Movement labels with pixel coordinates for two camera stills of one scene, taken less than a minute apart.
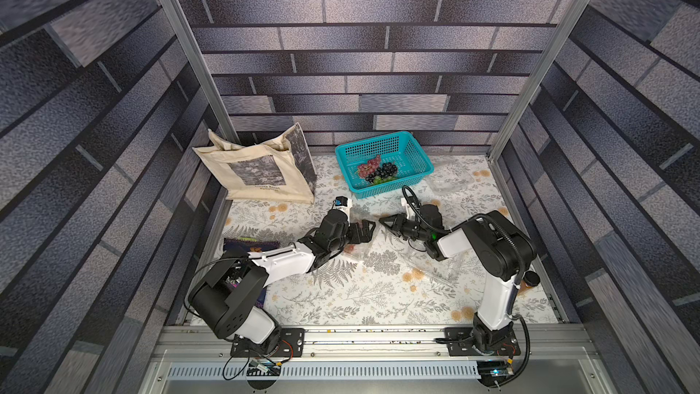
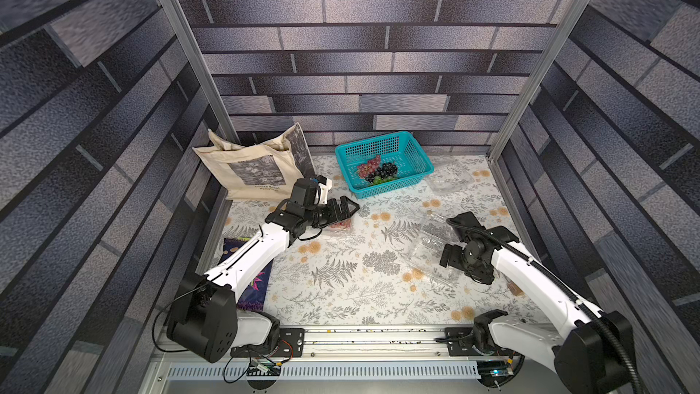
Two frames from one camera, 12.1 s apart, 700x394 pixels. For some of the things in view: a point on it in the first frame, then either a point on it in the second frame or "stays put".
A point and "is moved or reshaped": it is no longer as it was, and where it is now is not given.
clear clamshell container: x=378 y=249 is moved or reshaped
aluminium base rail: x=198 y=359 stays put
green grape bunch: x=377 y=180 stays put
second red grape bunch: x=369 y=168 stays put
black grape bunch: x=386 y=170 stays put
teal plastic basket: x=401 y=150 stays put
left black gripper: x=366 y=233 → x=336 y=215
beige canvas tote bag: x=275 y=169 stays put
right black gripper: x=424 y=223 → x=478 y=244
